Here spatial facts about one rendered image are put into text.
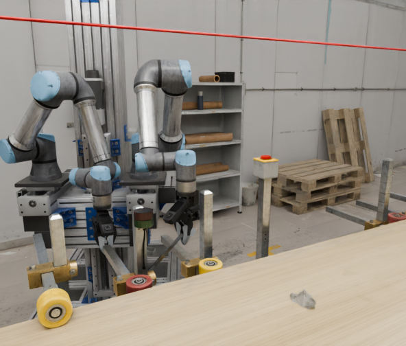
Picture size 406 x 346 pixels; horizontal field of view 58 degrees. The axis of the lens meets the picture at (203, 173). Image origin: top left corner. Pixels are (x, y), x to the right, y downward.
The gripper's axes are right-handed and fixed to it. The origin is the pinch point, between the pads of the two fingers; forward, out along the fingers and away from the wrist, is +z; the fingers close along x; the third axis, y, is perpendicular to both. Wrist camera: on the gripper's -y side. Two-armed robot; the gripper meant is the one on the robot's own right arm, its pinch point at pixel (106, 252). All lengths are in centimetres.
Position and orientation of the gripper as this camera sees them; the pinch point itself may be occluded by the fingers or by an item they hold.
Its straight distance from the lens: 158.1
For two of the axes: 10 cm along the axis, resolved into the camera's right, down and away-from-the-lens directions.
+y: -4.8, -2.0, 8.6
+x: -8.8, 1.1, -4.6
